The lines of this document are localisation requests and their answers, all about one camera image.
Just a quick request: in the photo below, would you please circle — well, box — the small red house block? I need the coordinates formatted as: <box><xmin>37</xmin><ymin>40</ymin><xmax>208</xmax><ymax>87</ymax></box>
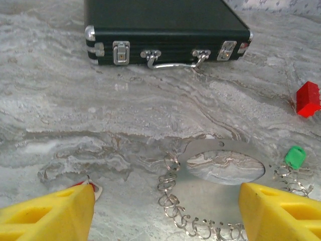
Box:
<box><xmin>295</xmin><ymin>80</ymin><xmax>321</xmax><ymax>118</ymax></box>

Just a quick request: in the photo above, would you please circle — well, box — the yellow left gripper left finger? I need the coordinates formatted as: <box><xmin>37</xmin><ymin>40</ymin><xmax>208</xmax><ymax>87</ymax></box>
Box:
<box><xmin>0</xmin><ymin>184</ymin><xmax>96</xmax><ymax>241</ymax></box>

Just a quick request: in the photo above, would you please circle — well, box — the metal keyring plate with rings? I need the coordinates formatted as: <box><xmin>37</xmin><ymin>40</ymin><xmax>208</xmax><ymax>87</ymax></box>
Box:
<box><xmin>156</xmin><ymin>139</ymin><xmax>314</xmax><ymax>241</ymax></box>

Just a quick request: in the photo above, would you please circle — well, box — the green headed key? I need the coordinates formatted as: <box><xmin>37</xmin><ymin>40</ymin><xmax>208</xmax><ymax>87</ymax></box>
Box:
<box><xmin>284</xmin><ymin>146</ymin><xmax>314</xmax><ymax>176</ymax></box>

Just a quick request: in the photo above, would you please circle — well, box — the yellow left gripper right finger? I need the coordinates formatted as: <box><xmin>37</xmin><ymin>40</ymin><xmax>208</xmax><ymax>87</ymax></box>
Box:
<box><xmin>238</xmin><ymin>182</ymin><xmax>321</xmax><ymax>241</ymax></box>

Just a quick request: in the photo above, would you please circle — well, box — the black hard case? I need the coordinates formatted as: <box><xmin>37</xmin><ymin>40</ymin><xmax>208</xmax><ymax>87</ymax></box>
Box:
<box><xmin>84</xmin><ymin>0</ymin><xmax>254</xmax><ymax>70</ymax></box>

